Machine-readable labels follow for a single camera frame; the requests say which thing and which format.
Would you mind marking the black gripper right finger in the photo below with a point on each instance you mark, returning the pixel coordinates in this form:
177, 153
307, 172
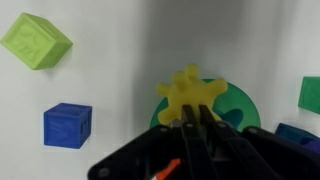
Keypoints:
260, 153

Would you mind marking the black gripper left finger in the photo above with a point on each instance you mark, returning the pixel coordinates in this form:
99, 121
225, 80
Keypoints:
140, 156

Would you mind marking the yellow splat-shaped toy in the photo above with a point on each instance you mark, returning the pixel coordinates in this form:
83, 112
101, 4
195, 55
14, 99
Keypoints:
191, 91

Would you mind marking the orange toy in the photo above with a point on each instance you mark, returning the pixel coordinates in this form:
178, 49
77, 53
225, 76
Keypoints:
169, 169

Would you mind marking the teal toy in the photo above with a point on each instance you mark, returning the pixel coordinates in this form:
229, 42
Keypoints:
233, 119

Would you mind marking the dark blue cube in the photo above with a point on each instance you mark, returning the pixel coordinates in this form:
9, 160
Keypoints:
291, 131

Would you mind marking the lime green cube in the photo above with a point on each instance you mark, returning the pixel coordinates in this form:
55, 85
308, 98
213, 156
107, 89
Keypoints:
33, 41

